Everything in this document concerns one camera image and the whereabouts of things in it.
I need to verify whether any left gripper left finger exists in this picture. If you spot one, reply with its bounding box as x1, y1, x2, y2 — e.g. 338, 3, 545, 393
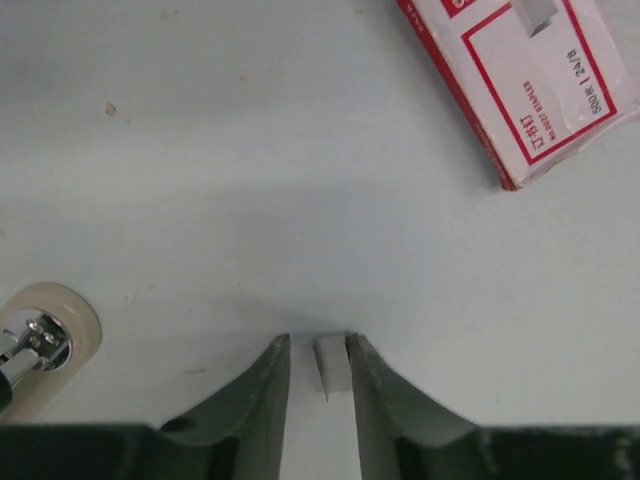
1, 335, 291, 479

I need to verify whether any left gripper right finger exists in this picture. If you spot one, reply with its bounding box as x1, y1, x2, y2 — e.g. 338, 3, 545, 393
346, 334, 639, 479

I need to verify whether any staple strip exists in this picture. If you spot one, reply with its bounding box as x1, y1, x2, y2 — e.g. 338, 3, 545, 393
313, 332, 352, 399

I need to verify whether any beige black stapler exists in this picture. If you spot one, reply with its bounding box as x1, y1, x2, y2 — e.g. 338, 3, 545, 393
1, 282, 102, 425

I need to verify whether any red white staple box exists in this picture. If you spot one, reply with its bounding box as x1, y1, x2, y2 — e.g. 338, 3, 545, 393
398, 0, 639, 191

